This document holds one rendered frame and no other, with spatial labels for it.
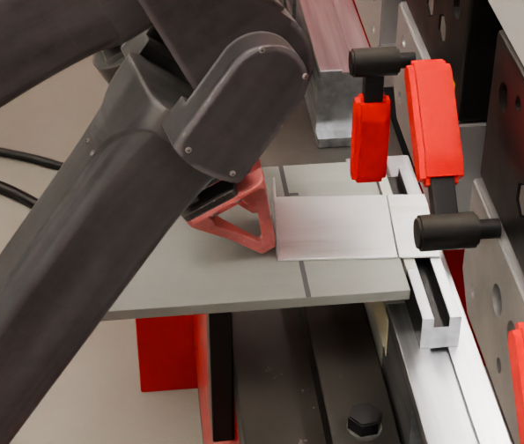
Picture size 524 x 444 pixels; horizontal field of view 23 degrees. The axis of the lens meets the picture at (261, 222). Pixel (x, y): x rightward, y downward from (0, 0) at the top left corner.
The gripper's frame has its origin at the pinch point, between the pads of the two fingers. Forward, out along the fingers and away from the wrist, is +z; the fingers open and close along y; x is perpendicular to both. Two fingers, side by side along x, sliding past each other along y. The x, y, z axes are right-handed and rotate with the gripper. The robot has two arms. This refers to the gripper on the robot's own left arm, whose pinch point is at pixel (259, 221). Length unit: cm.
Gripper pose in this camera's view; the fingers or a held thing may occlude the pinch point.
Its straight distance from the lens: 103.2
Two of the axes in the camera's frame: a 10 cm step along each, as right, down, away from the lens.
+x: -8.6, 4.6, 2.2
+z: 4.9, 6.7, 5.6
